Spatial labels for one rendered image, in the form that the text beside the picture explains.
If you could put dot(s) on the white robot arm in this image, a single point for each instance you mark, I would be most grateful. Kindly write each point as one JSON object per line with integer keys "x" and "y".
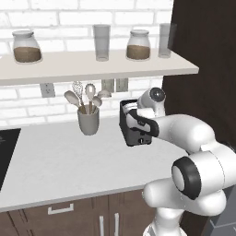
{"x": 196, "y": 144}

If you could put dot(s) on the white bread slice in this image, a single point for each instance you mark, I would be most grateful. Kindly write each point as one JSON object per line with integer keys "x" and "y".
{"x": 130, "y": 106}

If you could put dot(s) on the black toaster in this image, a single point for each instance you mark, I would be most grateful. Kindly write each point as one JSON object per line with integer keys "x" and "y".
{"x": 135, "y": 138}

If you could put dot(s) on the small beige spoon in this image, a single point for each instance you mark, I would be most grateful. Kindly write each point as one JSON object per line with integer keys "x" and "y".
{"x": 97, "y": 100}

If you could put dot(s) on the beige ladle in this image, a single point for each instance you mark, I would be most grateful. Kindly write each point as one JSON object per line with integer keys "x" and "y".
{"x": 104, "y": 93}

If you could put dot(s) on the grey utensil holder pot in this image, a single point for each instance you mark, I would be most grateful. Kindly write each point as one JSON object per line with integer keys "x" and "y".
{"x": 88, "y": 124}

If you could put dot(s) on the beige slotted spoon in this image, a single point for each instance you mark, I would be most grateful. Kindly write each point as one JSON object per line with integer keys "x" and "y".
{"x": 90, "y": 90}

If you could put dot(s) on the metal whisk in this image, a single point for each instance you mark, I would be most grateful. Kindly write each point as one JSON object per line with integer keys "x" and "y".
{"x": 78, "y": 87}

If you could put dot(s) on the beige wooden spoon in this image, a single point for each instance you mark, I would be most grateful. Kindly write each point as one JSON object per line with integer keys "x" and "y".
{"x": 72, "y": 97}

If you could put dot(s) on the glass jar with brown contents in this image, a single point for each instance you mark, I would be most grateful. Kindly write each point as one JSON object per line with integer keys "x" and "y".
{"x": 138, "y": 47}
{"x": 27, "y": 49}

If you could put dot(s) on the clear drinking glass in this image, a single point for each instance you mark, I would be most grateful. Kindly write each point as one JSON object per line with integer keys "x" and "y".
{"x": 164, "y": 41}
{"x": 101, "y": 43}

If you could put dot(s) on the brown cupboard door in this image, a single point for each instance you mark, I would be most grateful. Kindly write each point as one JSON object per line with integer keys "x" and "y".
{"x": 129, "y": 215}
{"x": 106, "y": 209}

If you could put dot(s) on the dark brown tall cabinet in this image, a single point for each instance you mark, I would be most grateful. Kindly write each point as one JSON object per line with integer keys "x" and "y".
{"x": 202, "y": 61}

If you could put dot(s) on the black hob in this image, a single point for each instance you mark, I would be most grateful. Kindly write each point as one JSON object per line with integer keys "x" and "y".
{"x": 6, "y": 153}

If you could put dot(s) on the brown drawer front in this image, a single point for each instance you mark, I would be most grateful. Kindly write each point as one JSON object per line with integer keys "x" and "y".
{"x": 37, "y": 222}

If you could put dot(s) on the grey wall outlet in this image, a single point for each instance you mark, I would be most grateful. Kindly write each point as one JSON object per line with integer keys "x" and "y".
{"x": 122, "y": 84}
{"x": 108, "y": 85}

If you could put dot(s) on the beige wall shelf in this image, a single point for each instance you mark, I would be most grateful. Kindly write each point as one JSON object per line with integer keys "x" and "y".
{"x": 92, "y": 67}

